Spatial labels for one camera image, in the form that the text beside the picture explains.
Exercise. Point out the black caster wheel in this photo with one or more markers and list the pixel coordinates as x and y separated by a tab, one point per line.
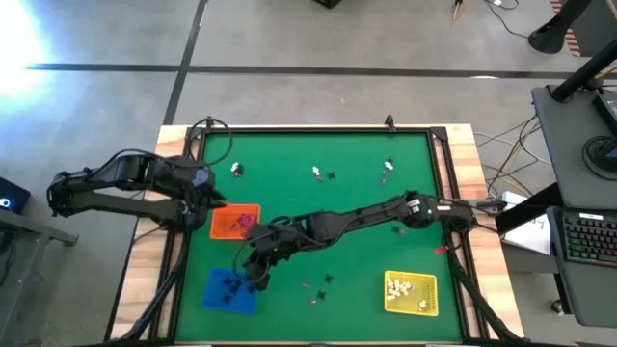
557	306

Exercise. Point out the black frame clamp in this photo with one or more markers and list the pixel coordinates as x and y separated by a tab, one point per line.
389	124
209	124

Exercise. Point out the orange plastic basket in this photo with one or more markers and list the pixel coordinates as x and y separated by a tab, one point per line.
222	226

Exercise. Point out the black box device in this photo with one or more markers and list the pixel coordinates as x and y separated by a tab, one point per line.
14	193

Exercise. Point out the black floor object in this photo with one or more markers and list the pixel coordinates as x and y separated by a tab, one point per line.
328	3

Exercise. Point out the black desk device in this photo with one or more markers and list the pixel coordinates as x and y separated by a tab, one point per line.
607	111

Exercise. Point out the dark grey cabinet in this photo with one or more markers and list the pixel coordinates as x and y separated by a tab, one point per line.
598	29

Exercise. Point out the yellow tipped tripod leg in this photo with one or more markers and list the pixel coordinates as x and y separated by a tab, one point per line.
457	9

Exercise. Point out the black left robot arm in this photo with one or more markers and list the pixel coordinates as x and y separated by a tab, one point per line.
125	176

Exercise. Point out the red clip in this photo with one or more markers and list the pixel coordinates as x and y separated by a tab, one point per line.
440	249

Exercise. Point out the blue plastic basket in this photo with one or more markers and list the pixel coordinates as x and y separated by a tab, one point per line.
214	294

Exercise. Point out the black round monitor base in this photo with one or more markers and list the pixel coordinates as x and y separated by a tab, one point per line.
595	154

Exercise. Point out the grey metal table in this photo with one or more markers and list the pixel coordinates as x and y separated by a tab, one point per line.
29	231

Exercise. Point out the black slanted pole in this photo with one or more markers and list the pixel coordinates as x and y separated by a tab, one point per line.
583	72

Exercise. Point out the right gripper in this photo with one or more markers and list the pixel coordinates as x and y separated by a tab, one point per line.
260	270

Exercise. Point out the black aluminium table frame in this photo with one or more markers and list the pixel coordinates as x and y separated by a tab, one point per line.
313	129

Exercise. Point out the orange black striped mat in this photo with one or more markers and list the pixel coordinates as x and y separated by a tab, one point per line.
572	36

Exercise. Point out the black stand foot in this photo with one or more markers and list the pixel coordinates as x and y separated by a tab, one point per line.
549	36

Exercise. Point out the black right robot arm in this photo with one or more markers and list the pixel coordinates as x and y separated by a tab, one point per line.
361	219

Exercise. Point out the black desk leg bar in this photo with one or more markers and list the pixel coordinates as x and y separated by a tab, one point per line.
530	207

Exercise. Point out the white paper sheet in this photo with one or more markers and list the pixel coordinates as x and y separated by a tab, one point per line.
530	236

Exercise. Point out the yellow plastic basket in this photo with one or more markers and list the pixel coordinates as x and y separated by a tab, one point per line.
424	289

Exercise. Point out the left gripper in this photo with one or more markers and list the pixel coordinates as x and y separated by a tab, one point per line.
200	183

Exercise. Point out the grey keyboard desk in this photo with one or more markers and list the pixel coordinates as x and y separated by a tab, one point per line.
593	294

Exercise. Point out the black backlit keyboard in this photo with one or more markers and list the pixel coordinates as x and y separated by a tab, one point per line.
590	238

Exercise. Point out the grey side desk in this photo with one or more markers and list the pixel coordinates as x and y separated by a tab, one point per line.
564	144

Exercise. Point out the green table mat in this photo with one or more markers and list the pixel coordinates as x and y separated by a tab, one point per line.
337	144

